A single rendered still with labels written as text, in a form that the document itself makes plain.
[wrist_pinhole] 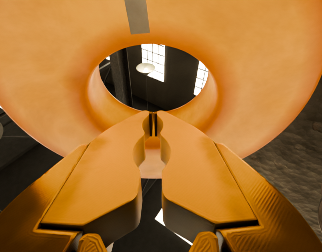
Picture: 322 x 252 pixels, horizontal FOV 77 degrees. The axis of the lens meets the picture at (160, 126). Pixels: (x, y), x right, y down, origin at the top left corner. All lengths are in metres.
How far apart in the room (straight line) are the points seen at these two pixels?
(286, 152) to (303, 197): 0.17
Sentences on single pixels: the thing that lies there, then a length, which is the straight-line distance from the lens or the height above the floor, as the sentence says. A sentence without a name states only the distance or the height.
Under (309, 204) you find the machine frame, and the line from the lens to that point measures 0.77.
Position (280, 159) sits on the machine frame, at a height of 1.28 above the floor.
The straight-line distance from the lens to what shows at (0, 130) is 2.98.
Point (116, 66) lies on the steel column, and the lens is 4.80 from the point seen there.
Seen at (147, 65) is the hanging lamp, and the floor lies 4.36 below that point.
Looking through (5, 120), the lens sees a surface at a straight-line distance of 11.81.
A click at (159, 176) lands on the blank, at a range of 0.16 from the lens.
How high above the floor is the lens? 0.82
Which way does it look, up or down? 47 degrees up
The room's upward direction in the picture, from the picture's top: 179 degrees counter-clockwise
